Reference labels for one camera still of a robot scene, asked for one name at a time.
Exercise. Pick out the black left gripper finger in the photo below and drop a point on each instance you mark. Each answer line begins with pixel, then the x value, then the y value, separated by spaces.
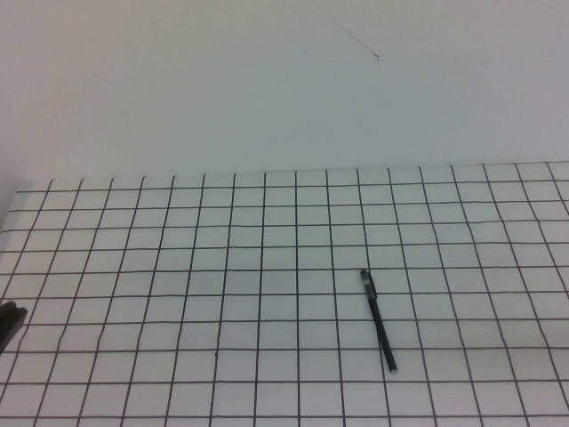
pixel 6 316
pixel 18 318

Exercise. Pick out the clear pen cap black clip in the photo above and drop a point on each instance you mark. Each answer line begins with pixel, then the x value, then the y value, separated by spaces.
pixel 366 280

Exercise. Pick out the black pen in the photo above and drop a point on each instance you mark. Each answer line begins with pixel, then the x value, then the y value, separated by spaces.
pixel 382 333

